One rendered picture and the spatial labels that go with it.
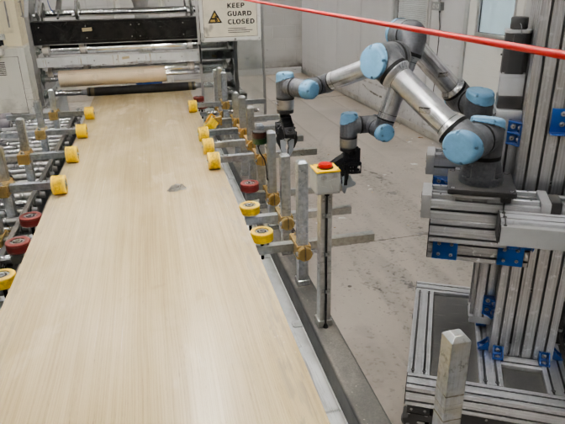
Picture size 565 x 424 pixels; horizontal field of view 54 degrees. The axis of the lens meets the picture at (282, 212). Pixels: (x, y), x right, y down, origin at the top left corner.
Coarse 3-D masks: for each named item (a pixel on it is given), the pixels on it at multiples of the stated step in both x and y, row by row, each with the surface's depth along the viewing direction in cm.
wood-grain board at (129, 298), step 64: (128, 128) 333; (192, 128) 330; (128, 192) 232; (192, 192) 230; (64, 256) 178; (128, 256) 177; (192, 256) 177; (256, 256) 176; (0, 320) 145; (64, 320) 144; (128, 320) 144; (192, 320) 143; (256, 320) 143; (0, 384) 121; (64, 384) 121; (128, 384) 121; (192, 384) 120; (256, 384) 120
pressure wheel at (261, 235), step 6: (258, 228) 194; (264, 228) 194; (270, 228) 193; (252, 234) 190; (258, 234) 189; (264, 234) 189; (270, 234) 190; (258, 240) 189; (264, 240) 189; (270, 240) 190; (264, 258) 196
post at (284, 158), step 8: (280, 160) 206; (288, 160) 205; (280, 168) 207; (288, 168) 206; (280, 176) 209; (288, 176) 208; (280, 184) 210; (288, 184) 209; (280, 192) 212; (288, 192) 210; (280, 200) 214; (288, 200) 211; (280, 208) 215; (288, 208) 212; (288, 232) 216; (288, 240) 218
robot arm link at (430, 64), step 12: (396, 36) 221; (420, 60) 231; (432, 60) 231; (432, 72) 234; (444, 72) 235; (444, 84) 237; (456, 84) 238; (444, 96) 242; (456, 96) 239; (456, 108) 242
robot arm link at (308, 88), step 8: (296, 80) 221; (304, 80) 219; (312, 80) 220; (288, 88) 222; (296, 88) 220; (304, 88) 217; (312, 88) 218; (320, 88) 224; (296, 96) 222; (304, 96) 219; (312, 96) 219
